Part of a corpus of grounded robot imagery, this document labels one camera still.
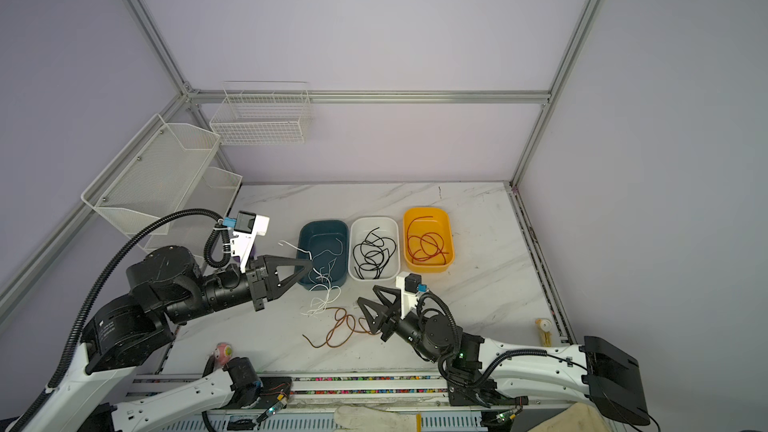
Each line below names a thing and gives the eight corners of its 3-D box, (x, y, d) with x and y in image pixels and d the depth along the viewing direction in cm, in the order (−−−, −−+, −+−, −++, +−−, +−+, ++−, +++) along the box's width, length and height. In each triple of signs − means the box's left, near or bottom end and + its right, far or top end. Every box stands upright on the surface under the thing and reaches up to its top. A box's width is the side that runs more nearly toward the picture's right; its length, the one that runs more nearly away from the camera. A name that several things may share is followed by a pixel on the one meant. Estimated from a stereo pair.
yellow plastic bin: (404, 273, 97) (405, 266, 94) (403, 215, 113) (403, 207, 110) (454, 273, 97) (457, 266, 94) (446, 215, 113) (447, 207, 110)
